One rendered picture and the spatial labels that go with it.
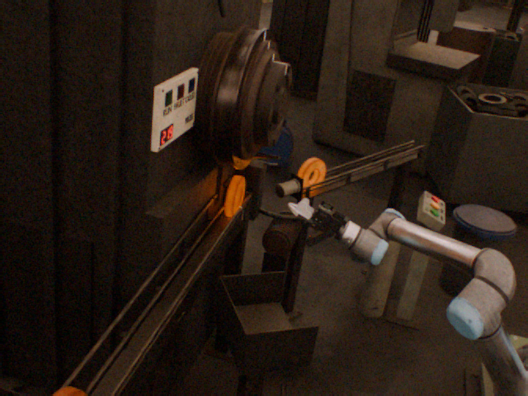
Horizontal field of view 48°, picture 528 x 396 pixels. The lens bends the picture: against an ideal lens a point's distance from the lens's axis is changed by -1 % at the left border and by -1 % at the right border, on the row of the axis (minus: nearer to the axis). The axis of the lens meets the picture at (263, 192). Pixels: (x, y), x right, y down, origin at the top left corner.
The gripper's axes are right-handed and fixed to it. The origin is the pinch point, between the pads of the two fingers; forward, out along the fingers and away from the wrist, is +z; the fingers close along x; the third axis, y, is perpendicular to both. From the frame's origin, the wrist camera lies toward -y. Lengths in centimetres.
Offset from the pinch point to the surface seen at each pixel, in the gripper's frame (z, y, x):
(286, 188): 5.4, -8.6, -28.4
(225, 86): 35, 36, 24
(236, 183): 20.7, -0.6, 3.6
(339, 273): -40, -66, -88
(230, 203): 19.0, -6.4, 7.9
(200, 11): 51, 52, 21
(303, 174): 2.4, -2.3, -35.7
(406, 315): -74, -51, -60
